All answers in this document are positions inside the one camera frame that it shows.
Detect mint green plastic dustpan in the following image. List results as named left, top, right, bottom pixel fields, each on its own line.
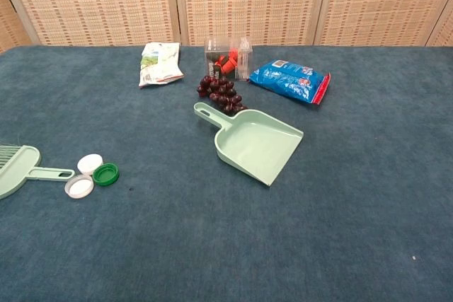
left=193, top=102, right=305, bottom=187

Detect green plastic bottle cap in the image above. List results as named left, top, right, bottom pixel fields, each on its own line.
left=92, top=163, right=120, bottom=187

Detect white solid bottle cap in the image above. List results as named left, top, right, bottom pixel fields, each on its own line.
left=76, top=153, right=105, bottom=176

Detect blue carpet table cover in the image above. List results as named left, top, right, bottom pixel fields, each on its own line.
left=0, top=45, right=453, bottom=302

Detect orange plastic pieces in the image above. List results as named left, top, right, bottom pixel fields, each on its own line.
left=216, top=47, right=239, bottom=74

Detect dark red grape bunch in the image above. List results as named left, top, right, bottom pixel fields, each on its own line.
left=196, top=74, right=249, bottom=117

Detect white snack bag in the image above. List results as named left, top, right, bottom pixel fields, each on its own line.
left=138, top=42, right=185, bottom=88

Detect clear plastic box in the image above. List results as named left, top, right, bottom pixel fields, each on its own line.
left=203, top=36, right=254, bottom=82

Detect woven folding screen panel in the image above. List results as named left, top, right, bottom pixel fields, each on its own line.
left=0, top=0, right=182, bottom=47
left=0, top=0, right=36, bottom=54
left=313, top=0, right=453, bottom=47
left=172, top=0, right=332, bottom=47

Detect white translucent-rim bottle cap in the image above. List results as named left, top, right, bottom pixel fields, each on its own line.
left=64, top=174, right=95, bottom=199

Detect blue snack bag red edge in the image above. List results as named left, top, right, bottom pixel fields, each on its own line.
left=248, top=58, right=333, bottom=106

